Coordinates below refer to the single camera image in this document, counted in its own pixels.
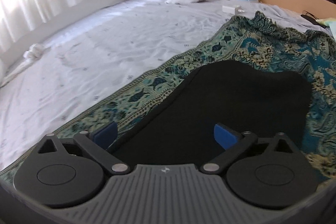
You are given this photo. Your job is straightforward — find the black cord on bed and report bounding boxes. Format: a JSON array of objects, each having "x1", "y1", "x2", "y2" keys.
[{"x1": 301, "y1": 10, "x2": 329, "y2": 29}]

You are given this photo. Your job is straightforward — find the black pants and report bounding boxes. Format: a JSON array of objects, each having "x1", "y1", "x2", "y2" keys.
[{"x1": 108, "y1": 61, "x2": 312, "y2": 166}]

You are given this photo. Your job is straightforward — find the teal patterned bedspread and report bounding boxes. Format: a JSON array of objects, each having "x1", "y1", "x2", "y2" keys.
[{"x1": 0, "y1": 11, "x2": 336, "y2": 188}]

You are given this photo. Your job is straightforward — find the white bed sheet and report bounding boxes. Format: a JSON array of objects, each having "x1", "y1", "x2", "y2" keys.
[{"x1": 0, "y1": 0, "x2": 333, "y2": 171}]

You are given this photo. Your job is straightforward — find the knotted white cloth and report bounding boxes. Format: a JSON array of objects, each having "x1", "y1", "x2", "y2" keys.
[{"x1": 1, "y1": 43, "x2": 51, "y2": 88}]

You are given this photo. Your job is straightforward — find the white power brick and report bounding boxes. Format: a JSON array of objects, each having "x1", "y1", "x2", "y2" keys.
[{"x1": 222, "y1": 5, "x2": 245, "y2": 15}]

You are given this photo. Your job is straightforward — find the light green folded towel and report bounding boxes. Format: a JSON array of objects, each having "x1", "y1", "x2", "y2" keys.
[{"x1": 315, "y1": 18, "x2": 336, "y2": 29}]

